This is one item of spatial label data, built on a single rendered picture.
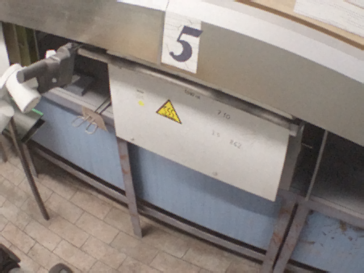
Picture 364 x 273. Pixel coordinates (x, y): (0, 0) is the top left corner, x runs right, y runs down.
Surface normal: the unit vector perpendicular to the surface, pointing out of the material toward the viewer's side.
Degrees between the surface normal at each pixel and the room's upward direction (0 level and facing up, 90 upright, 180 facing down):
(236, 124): 90
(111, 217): 0
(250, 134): 90
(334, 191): 0
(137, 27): 80
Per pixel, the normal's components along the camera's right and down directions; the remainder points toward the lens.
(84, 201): -0.01, -0.70
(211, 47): -0.49, 0.49
